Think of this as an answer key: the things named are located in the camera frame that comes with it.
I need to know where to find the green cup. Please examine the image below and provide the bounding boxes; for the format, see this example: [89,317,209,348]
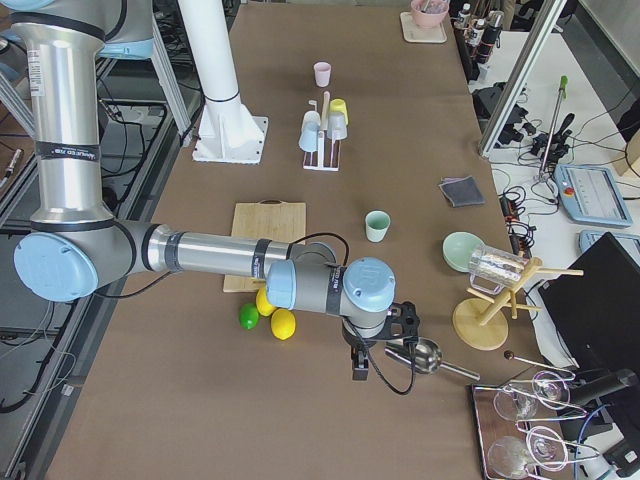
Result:
[365,210,391,243]

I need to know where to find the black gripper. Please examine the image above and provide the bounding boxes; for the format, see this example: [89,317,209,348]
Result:
[379,301,418,341]

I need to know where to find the clear glass mug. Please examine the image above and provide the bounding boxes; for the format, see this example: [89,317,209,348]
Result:
[468,244,528,294]

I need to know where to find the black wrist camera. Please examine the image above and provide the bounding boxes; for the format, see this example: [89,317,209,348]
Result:
[350,348,369,381]

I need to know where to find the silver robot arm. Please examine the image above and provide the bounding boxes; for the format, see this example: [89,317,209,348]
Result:
[8,1,419,349]

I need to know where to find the lime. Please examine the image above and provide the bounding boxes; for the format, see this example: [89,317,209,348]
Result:
[239,303,260,330]

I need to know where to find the bamboo cutting board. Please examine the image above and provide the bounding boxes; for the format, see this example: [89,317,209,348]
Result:
[222,200,308,294]

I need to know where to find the grey cup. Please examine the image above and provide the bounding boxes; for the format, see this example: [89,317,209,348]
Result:
[327,111,348,141]

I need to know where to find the blue teach pendant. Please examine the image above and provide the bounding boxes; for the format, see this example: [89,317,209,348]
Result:
[553,164,633,228]

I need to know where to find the white cup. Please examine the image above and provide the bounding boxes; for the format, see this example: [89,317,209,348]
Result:
[301,110,321,129]

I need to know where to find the lemon near board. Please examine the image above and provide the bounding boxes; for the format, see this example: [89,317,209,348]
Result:
[255,287,277,317]

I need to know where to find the wooden mug tree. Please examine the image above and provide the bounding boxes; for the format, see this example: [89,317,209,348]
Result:
[452,257,584,351]

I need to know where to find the grey folded cloth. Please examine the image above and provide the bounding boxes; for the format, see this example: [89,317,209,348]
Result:
[438,176,485,208]

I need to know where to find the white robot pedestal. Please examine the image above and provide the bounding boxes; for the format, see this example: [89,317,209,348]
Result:
[179,0,268,165]

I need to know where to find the steel scoop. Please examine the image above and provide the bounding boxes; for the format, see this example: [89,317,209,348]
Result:
[384,337,480,381]

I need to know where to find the beige tray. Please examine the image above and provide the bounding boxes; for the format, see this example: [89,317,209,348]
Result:
[399,12,447,44]

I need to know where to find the black laptop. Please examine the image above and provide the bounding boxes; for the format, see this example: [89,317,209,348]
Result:
[539,233,639,372]

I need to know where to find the white wire cup holder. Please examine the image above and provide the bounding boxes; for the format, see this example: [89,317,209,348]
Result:
[302,91,347,171]

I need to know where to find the blue cup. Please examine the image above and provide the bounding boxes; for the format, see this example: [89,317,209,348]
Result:
[298,121,319,153]

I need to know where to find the lemon front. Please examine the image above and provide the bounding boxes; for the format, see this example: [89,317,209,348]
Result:
[270,308,297,341]

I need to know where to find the wine glass rack tray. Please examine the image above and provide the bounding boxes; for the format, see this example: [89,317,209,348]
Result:
[470,369,599,479]

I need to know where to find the pink cup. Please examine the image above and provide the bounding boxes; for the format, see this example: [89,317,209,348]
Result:
[313,61,332,88]

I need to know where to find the pink bowl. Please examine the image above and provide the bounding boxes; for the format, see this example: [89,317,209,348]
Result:
[410,0,449,28]

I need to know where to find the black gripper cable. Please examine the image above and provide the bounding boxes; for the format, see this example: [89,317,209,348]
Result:
[344,319,426,396]

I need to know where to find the yellow cup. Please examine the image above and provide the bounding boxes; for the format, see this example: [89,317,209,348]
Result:
[329,98,349,124]

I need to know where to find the green bowl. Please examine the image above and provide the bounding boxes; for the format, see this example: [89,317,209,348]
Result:
[442,231,484,273]

